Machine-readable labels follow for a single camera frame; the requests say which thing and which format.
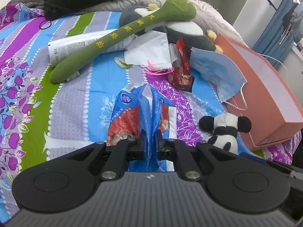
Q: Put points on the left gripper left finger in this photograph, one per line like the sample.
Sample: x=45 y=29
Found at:
x=126 y=150

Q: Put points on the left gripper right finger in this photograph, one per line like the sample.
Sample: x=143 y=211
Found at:
x=180 y=154

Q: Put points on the blue plastic snack bag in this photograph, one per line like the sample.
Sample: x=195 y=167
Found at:
x=143 y=108

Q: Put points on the small panda plush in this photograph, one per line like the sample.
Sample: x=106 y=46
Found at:
x=224 y=129

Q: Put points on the red snack wrapper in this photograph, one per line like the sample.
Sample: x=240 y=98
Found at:
x=180 y=77

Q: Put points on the blue face mask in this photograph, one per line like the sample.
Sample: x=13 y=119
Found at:
x=222 y=72

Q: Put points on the white paper towel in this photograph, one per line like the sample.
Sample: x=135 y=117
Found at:
x=150 y=50

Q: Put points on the orange cardboard box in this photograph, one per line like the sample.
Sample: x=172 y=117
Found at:
x=274 y=111

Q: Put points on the colourful striped bedsheet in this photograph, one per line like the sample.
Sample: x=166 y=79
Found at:
x=42 y=121

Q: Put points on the grey penguin plush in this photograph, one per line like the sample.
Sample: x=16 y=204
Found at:
x=190 y=32

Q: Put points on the white tube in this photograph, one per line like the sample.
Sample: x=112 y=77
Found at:
x=64 y=47

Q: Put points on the green plush stick toy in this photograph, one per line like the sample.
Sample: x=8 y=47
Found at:
x=172 y=10

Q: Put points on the blue curtain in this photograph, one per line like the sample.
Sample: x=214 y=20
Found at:
x=272 y=43

